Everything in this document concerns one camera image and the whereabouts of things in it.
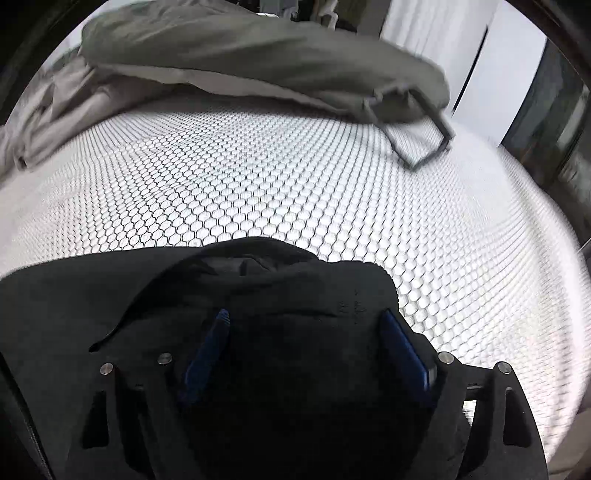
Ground black pants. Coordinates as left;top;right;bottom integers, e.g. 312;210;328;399
0;236;467;480

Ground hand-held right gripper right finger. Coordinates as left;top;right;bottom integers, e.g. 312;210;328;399
379;308;550;480

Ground white wardrobe door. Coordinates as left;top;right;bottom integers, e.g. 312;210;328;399
381;0;549;147

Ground dark green duvet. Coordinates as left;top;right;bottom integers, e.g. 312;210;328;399
81;0;457;170

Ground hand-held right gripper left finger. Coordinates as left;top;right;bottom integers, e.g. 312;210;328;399
65;308;232;480

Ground light grey crumpled blanket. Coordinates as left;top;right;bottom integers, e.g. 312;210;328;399
0;60;352;172

